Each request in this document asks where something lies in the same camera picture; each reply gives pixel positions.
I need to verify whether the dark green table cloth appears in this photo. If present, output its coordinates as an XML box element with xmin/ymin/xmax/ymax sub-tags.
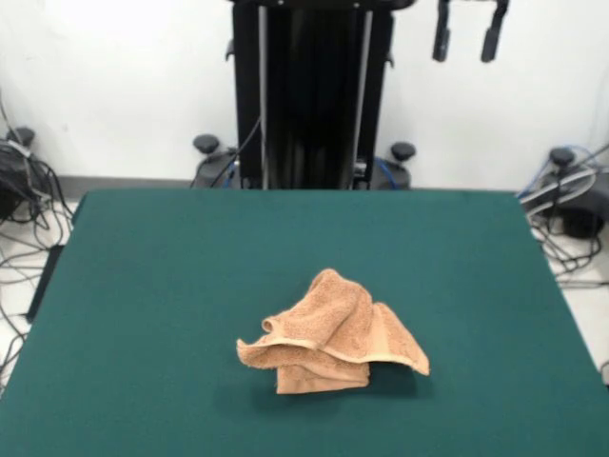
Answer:
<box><xmin>0</xmin><ymin>189</ymin><xmax>609</xmax><ymax>457</ymax></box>

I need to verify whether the tan terry towel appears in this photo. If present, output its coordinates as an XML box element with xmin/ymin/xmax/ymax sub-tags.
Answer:
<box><xmin>236</xmin><ymin>268</ymin><xmax>431</xmax><ymax>395</ymax></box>

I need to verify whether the blue cable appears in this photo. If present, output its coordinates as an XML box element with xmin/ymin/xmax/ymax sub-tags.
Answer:
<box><xmin>373</xmin><ymin>158</ymin><xmax>405</xmax><ymax>190</ymax></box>
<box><xmin>516</xmin><ymin>144</ymin><xmax>609</xmax><ymax>200</ymax></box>

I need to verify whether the dark grey stand base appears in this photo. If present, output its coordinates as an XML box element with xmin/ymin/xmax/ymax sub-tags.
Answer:
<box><xmin>0</xmin><ymin>140</ymin><xmax>34</xmax><ymax>220</ymax></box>
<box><xmin>521</xmin><ymin>147</ymin><xmax>609</xmax><ymax>239</ymax></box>

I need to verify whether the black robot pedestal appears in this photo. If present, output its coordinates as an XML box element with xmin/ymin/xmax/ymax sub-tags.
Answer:
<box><xmin>189</xmin><ymin>0</ymin><xmax>418</xmax><ymax>191</ymax></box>

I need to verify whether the black cable tangle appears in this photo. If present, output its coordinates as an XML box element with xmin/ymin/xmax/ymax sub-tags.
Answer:
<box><xmin>0</xmin><ymin>89</ymin><xmax>75</xmax><ymax>396</ymax></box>
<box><xmin>518</xmin><ymin>142</ymin><xmax>609</xmax><ymax>387</ymax></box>

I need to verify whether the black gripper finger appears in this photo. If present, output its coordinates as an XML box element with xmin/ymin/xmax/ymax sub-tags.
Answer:
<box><xmin>480</xmin><ymin>0</ymin><xmax>511</xmax><ymax>64</ymax></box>
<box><xmin>431</xmin><ymin>0</ymin><xmax>453</xmax><ymax>63</ymax></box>

